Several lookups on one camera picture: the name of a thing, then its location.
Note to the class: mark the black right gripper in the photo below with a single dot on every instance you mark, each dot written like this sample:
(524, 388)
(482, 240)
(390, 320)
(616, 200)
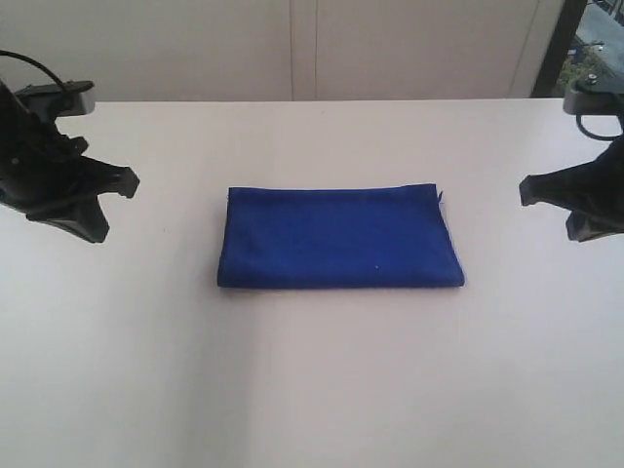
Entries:
(594, 189)

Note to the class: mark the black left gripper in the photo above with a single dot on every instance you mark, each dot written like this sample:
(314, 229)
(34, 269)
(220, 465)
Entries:
(39, 180)

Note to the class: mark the blue towel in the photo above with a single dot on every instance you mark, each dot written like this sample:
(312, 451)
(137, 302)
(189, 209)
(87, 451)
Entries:
(299, 239)

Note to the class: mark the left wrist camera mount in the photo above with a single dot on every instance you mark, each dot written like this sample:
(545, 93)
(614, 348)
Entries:
(50, 102)

